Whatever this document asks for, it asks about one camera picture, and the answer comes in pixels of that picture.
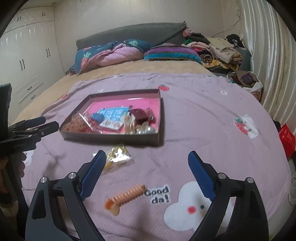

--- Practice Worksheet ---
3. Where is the pink dotted mesh bow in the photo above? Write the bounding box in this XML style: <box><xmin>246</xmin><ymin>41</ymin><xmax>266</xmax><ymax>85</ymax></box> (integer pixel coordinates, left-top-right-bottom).
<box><xmin>62</xmin><ymin>113</ymin><xmax>88</xmax><ymax>133</ymax></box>

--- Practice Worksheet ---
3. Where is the white flower earring card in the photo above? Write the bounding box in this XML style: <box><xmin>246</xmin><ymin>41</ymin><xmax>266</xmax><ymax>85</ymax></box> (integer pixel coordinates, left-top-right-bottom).
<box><xmin>99</xmin><ymin>118</ymin><xmax>123</xmax><ymax>132</ymax></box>

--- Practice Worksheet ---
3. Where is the cream claw hair clip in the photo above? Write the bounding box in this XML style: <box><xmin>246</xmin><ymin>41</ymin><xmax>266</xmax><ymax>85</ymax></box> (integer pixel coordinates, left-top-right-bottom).
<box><xmin>123</xmin><ymin>114</ymin><xmax>135</xmax><ymax>134</ymax></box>

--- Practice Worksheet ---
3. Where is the pearl hair tie bag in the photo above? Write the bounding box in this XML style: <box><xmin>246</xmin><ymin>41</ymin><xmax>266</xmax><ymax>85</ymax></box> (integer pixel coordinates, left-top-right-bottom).
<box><xmin>135</xmin><ymin>121</ymin><xmax>156</xmax><ymax>135</ymax></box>

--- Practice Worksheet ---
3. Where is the maroon hair clip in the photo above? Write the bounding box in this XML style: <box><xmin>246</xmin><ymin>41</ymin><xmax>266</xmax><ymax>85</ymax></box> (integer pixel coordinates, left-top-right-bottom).
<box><xmin>129</xmin><ymin>108</ymin><xmax>148</xmax><ymax>125</ymax></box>

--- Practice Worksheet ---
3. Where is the red ball earring card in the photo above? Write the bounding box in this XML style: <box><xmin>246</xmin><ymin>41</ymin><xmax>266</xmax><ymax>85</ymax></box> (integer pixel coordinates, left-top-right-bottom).
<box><xmin>83</xmin><ymin>115</ymin><xmax>100</xmax><ymax>133</ymax></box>

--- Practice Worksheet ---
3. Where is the pink furry hair clip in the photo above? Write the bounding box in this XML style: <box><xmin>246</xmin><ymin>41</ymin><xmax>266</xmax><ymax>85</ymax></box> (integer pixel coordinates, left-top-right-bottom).
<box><xmin>145</xmin><ymin>108</ymin><xmax>156</xmax><ymax>123</ymax></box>

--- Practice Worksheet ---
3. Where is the operator hand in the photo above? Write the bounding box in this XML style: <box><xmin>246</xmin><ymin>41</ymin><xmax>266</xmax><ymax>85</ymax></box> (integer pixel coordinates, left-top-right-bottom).
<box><xmin>1</xmin><ymin>152</ymin><xmax>27</xmax><ymax>178</ymax></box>

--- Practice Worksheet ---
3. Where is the orange spiral hair clip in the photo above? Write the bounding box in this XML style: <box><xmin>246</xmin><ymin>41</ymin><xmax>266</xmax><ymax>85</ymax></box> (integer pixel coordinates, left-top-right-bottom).
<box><xmin>104</xmin><ymin>185</ymin><xmax>147</xmax><ymax>216</ymax></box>

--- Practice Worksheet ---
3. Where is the yellow hoop earrings bag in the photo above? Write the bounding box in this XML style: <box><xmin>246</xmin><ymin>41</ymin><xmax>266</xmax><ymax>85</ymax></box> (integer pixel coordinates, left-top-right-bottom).
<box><xmin>102</xmin><ymin>146</ymin><xmax>134</xmax><ymax>174</ymax></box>

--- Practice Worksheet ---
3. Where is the white wardrobe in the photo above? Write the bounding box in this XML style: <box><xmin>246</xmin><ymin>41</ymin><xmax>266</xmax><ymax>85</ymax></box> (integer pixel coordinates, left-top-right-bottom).
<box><xmin>1</xmin><ymin>6</ymin><xmax>65</xmax><ymax>123</ymax></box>

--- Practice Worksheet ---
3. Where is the red bag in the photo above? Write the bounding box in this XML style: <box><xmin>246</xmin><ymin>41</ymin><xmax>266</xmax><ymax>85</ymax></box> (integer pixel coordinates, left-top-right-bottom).
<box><xmin>279</xmin><ymin>124</ymin><xmax>295</xmax><ymax>158</ymax></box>

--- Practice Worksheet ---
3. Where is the dark cardboard tray box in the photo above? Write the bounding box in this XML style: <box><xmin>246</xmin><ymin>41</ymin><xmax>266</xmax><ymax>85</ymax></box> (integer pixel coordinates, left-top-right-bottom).
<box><xmin>60</xmin><ymin>89</ymin><xmax>162</xmax><ymax>146</ymax></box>

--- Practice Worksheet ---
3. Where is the purple cartoon quilt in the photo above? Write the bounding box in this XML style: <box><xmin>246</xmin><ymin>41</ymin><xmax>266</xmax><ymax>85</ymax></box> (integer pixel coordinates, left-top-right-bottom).
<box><xmin>21</xmin><ymin>72</ymin><xmax>291</xmax><ymax>241</ymax></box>

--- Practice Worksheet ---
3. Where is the pink book in tray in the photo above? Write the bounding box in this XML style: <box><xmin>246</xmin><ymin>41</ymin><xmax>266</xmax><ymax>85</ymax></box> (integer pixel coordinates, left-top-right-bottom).
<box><xmin>80</xmin><ymin>96</ymin><xmax>161</xmax><ymax>135</ymax></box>

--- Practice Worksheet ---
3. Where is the bag of dark clothes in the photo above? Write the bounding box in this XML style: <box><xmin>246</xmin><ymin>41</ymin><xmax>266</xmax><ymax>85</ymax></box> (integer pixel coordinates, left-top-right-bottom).
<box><xmin>226</xmin><ymin>70</ymin><xmax>263</xmax><ymax>101</ymax></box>

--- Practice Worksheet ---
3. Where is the navy pink strawberry duvet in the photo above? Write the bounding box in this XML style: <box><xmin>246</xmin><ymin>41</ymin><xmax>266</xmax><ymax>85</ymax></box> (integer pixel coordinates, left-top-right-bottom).
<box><xmin>68</xmin><ymin>39</ymin><xmax>152</xmax><ymax>75</ymax></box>

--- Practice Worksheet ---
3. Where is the tan bed sheet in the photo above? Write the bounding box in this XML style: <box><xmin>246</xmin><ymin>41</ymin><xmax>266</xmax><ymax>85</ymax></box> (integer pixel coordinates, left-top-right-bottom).
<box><xmin>14</xmin><ymin>60</ymin><xmax>215</xmax><ymax>123</ymax></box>

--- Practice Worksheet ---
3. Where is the pile of clothes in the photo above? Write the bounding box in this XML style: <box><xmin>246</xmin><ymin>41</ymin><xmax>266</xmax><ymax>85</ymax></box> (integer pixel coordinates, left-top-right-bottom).
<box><xmin>183</xmin><ymin>28</ymin><xmax>251</xmax><ymax>75</ymax></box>

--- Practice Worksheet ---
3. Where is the striped purple pillow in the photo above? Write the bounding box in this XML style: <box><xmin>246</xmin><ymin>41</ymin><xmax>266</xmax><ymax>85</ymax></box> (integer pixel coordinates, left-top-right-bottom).
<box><xmin>144</xmin><ymin>44</ymin><xmax>202</xmax><ymax>65</ymax></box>

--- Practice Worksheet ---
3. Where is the dark grey headboard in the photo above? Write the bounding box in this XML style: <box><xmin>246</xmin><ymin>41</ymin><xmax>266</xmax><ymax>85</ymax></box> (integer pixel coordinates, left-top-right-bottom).
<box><xmin>76</xmin><ymin>22</ymin><xmax>187</xmax><ymax>50</ymax></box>

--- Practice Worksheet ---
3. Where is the cream striped curtain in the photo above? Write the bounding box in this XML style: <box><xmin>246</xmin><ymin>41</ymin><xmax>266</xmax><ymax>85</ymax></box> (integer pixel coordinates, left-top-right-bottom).
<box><xmin>237</xmin><ymin>1</ymin><xmax>295</xmax><ymax>133</ymax></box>

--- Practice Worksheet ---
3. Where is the white wire basket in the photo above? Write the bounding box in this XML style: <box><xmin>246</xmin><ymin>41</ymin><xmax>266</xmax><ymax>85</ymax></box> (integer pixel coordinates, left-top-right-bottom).
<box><xmin>288</xmin><ymin>173</ymin><xmax>296</xmax><ymax>206</ymax></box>

